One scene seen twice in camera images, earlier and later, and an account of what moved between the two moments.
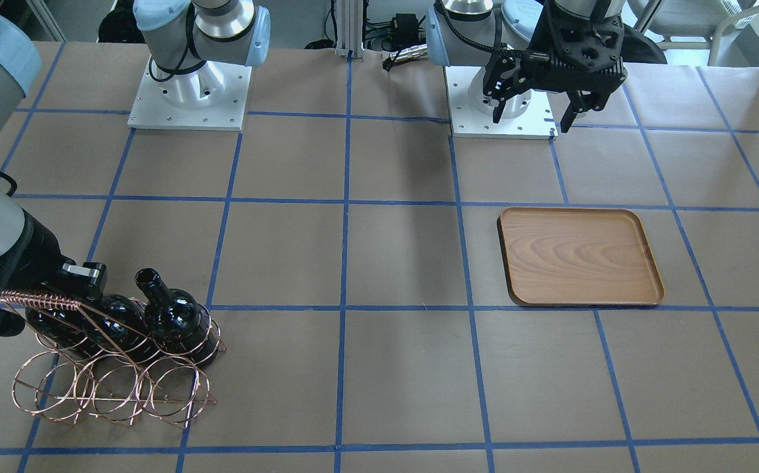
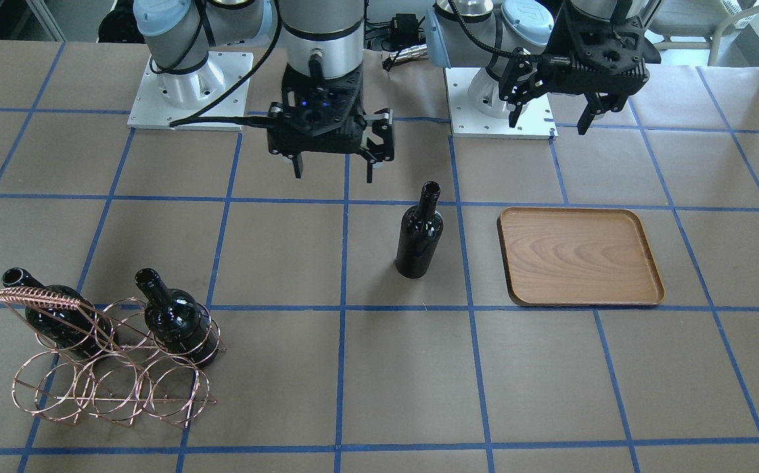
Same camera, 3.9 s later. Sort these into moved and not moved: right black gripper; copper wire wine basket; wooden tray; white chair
Moved: right black gripper
Not moved: copper wire wine basket; white chair; wooden tray
